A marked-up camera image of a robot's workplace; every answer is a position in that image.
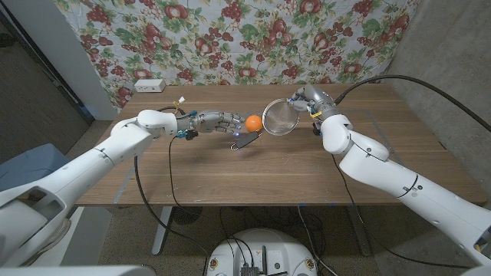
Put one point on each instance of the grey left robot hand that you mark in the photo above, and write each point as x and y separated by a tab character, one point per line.
211	122

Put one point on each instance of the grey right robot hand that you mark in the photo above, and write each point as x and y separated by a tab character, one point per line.
318	101

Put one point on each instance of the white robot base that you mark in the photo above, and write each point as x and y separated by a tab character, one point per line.
284	253

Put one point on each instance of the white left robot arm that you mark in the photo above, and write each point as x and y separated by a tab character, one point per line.
76	172

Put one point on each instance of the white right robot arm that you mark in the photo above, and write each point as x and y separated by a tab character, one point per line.
383	176

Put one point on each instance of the orange fruit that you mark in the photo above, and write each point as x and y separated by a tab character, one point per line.
253	123

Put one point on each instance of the white power strip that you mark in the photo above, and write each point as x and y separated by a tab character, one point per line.
149	86

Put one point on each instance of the floral fruit print backdrop cloth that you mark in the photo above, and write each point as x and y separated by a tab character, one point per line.
249	42

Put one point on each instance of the round black fan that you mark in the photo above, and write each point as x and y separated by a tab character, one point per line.
186	215

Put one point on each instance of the white table leg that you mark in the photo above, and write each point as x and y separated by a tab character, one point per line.
161	234

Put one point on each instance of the grey table leg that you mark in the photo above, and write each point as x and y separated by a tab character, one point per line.
360	234

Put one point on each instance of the dark grey door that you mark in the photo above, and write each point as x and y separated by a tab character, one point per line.
30	107

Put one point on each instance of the blue-grey plastic bin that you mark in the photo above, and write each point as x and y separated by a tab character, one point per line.
23	168

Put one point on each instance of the white robot chest edge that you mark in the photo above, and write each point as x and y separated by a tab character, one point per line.
76	271

